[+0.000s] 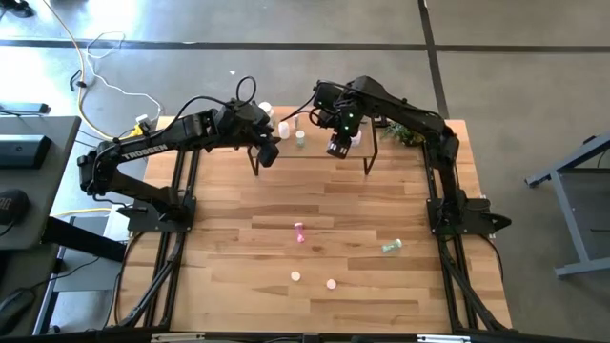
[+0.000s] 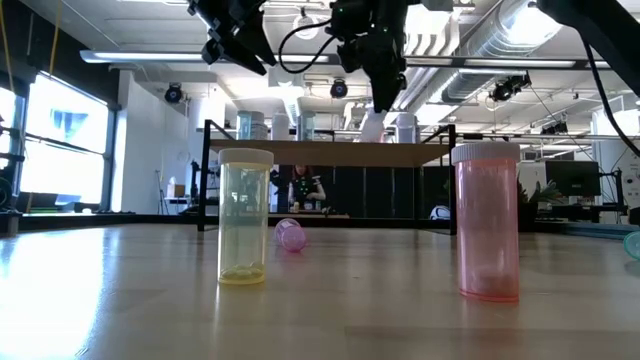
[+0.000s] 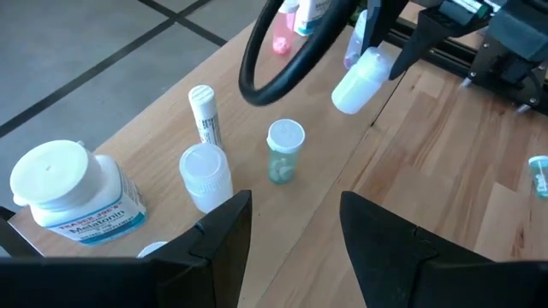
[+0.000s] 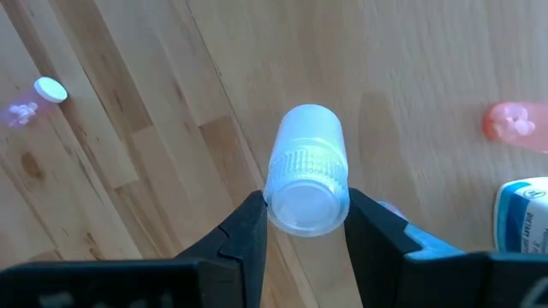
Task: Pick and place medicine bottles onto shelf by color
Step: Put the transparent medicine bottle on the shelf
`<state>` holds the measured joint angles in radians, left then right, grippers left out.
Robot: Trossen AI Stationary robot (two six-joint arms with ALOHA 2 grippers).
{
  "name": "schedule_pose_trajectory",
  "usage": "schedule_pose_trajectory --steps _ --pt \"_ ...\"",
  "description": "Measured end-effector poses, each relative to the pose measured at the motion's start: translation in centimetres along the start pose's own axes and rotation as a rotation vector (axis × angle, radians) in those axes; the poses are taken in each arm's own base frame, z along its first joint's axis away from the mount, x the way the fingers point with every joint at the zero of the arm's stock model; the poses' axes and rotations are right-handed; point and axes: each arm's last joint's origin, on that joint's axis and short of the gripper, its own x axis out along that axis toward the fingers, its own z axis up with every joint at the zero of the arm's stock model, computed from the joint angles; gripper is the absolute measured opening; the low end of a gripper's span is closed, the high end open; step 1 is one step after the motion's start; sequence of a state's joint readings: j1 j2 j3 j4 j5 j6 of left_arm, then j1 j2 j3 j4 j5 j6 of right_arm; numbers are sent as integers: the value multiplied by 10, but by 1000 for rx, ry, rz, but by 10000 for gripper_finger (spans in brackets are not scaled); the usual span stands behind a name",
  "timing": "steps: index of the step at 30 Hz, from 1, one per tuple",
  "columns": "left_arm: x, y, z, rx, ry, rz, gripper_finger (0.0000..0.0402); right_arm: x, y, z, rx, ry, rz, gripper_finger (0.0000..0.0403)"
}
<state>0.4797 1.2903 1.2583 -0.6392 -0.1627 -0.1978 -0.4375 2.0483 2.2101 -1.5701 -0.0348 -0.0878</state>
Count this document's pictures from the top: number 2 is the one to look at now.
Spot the black metal rig frame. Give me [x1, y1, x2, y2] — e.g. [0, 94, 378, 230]
[0, 212, 456, 236]

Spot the black computer monitor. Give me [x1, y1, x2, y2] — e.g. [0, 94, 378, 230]
[544, 159, 602, 198]

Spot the silver ventilation duct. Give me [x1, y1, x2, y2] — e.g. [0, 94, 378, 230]
[394, 0, 566, 109]

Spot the large white labelled bottle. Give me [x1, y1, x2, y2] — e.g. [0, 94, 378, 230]
[249, 110, 269, 141]

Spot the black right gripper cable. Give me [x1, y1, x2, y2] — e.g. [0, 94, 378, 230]
[277, 18, 341, 75]

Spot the small magenta pill bottle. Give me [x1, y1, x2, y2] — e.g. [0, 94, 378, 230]
[273, 217, 308, 253]

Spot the translucent white pill bottle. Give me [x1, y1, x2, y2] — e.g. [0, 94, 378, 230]
[271, 112, 291, 141]
[396, 112, 419, 145]

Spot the long ceiling light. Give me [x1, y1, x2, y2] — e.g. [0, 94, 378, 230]
[79, 48, 331, 65]
[404, 57, 611, 70]

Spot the small green potted plant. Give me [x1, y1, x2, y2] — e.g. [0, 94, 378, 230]
[517, 179, 564, 231]

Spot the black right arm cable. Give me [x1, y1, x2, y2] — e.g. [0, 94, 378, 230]
[582, 39, 640, 159]

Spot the wooden shelf with black frame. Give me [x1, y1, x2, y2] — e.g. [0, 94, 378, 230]
[197, 118, 459, 236]

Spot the pink-white cap front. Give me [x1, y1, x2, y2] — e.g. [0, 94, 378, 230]
[450, 141, 521, 304]

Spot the yellow hanging cable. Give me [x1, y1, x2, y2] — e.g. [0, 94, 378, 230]
[48, 0, 62, 76]
[0, 0, 14, 79]

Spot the yellow transparent pill bottle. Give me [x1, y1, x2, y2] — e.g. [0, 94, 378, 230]
[217, 147, 275, 286]

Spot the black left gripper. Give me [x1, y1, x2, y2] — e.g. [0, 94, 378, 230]
[187, 0, 279, 77]

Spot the large glass window wall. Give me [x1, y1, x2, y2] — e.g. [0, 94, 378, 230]
[0, 72, 114, 211]

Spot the white cap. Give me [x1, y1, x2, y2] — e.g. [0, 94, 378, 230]
[360, 109, 389, 144]

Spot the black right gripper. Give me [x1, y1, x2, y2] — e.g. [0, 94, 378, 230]
[327, 0, 409, 114]

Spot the person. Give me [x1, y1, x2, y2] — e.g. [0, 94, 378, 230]
[287, 164, 327, 211]

